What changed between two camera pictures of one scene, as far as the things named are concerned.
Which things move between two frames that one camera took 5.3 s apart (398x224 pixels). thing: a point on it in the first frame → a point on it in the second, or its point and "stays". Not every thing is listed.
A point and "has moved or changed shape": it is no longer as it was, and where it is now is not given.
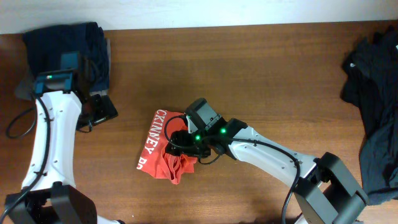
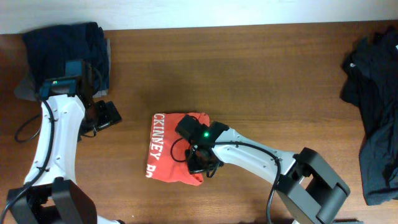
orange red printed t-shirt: (154, 158) has moved or changed shape
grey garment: (25, 88) stays
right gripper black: (188, 151) → (194, 167)
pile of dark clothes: (370, 82) stays
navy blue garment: (45, 44) stays
